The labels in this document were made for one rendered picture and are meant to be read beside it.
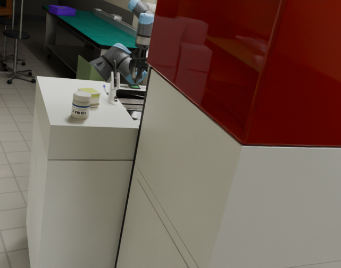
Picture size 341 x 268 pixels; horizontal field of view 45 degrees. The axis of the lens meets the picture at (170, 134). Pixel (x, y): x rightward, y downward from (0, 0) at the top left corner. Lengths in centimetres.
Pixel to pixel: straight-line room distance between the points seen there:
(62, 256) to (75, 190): 33
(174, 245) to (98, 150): 53
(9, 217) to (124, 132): 129
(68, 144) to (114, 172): 23
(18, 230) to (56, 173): 101
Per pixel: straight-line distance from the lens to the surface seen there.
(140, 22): 211
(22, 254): 246
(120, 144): 166
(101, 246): 192
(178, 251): 131
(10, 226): 266
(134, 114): 199
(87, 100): 163
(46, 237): 183
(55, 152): 162
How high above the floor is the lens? 157
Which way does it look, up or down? 21 degrees down
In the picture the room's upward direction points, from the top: 12 degrees clockwise
